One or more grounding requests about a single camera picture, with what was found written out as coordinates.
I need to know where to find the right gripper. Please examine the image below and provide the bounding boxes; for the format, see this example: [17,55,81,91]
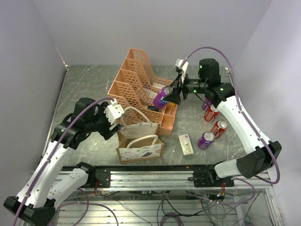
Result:
[163,72,207,104]

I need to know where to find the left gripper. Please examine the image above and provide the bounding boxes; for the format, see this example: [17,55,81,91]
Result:
[84,101,121,140]

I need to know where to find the purple Fanta can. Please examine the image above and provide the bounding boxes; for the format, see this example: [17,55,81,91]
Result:
[153,86,173,109]

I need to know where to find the brown canvas tote bag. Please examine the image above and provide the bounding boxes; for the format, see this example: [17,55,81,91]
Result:
[116,106,165,163]

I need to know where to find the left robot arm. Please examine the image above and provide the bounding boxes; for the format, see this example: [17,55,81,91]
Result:
[3,97,124,226]

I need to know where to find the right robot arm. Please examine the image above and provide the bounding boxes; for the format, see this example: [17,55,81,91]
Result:
[164,58,282,186]

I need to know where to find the white papers in organizer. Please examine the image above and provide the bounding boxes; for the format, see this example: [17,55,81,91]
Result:
[143,81,172,102]

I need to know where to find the purple soda can rear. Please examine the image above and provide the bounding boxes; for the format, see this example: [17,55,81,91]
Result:
[202,99,211,112]

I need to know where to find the purple soda can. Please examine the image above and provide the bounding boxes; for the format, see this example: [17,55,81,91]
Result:
[198,131,215,150]
[202,99,211,112]

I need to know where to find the peach plastic file organizer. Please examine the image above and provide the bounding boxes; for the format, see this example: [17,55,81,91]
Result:
[108,48,177,136]

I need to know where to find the red soda can rear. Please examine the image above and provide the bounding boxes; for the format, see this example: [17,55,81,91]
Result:
[204,105,219,122]

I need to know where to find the red soda can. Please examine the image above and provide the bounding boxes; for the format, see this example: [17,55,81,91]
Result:
[210,120,228,138]
[204,105,219,122]

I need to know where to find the white green cardboard box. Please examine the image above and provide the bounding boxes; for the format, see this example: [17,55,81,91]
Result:
[178,134,194,156]

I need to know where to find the red soda can front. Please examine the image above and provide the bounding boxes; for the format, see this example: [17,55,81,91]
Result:
[210,120,228,138]

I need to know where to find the purple soda can front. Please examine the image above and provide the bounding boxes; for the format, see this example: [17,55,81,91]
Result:
[198,131,215,150]

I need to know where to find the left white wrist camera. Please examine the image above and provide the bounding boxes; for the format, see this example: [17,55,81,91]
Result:
[104,98,125,125]

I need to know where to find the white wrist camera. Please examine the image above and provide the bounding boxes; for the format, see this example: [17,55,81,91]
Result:
[104,98,125,125]
[175,58,189,76]

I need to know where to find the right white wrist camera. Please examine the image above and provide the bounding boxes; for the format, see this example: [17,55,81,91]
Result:
[175,58,189,76]

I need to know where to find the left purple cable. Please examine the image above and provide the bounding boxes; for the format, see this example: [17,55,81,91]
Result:
[11,97,117,226]

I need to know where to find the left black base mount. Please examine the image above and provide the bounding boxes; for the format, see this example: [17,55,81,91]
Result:
[91,167,111,188]

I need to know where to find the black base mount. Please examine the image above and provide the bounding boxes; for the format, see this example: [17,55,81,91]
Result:
[188,165,234,187]
[91,167,111,188]

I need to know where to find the aluminium mounting rail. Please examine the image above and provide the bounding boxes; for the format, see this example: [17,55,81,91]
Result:
[54,170,273,191]

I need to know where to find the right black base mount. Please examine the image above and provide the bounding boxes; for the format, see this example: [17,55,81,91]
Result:
[188,165,234,187]

